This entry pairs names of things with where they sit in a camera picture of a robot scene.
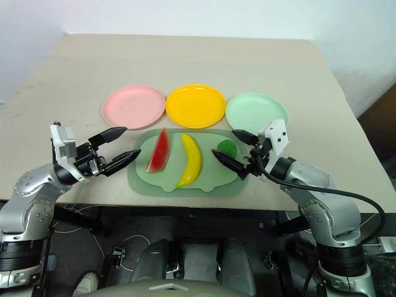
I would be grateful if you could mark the red watermelon slice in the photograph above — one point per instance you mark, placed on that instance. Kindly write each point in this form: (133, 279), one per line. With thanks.
(159, 154)

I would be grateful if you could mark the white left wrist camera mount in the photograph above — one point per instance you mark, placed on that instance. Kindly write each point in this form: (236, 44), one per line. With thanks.
(58, 139)

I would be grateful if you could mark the black metal buckle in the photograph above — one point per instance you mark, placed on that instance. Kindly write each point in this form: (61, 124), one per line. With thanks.
(117, 256)

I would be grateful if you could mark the pink round plate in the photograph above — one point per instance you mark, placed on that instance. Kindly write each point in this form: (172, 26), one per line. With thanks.
(133, 106)

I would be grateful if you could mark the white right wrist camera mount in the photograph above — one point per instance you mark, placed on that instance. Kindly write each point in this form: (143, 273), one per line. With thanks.
(278, 136)

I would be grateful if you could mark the dark grey rounded leg cover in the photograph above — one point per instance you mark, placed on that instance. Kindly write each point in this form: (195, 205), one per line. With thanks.
(236, 263)
(151, 261)

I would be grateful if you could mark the yellow round plate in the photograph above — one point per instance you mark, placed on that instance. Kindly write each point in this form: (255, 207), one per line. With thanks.
(195, 105)

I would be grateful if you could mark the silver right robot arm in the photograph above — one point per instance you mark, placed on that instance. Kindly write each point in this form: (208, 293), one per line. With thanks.
(321, 210)

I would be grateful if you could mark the brown cardboard box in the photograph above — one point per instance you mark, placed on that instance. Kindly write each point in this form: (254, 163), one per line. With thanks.
(381, 130)

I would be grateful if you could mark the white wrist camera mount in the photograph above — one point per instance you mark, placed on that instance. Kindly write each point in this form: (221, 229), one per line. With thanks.
(278, 136)
(58, 139)

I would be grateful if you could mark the white plastic box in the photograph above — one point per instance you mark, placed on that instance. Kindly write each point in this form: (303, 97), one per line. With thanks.
(386, 244)

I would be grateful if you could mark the yellow banana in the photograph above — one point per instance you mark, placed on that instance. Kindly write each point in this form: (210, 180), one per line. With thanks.
(191, 161)

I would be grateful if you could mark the white shoe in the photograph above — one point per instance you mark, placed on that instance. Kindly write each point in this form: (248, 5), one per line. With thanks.
(86, 283)

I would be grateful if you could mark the grey-green rounded body shell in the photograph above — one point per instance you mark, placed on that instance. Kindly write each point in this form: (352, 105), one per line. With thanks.
(161, 292)

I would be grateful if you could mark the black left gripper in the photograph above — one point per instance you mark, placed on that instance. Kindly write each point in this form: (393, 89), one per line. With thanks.
(88, 162)

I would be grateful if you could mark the green rectangular tray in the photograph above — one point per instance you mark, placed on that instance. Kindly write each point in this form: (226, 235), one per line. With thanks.
(174, 154)

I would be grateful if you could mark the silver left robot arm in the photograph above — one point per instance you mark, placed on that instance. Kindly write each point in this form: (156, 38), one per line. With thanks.
(34, 198)

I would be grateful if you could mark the green fruit piece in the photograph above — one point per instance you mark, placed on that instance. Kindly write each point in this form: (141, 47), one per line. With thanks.
(229, 147)

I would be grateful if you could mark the light green round plate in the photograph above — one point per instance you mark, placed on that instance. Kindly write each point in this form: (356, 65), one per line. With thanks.
(250, 108)

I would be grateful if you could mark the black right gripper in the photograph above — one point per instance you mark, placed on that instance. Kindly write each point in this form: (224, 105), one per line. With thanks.
(258, 157)

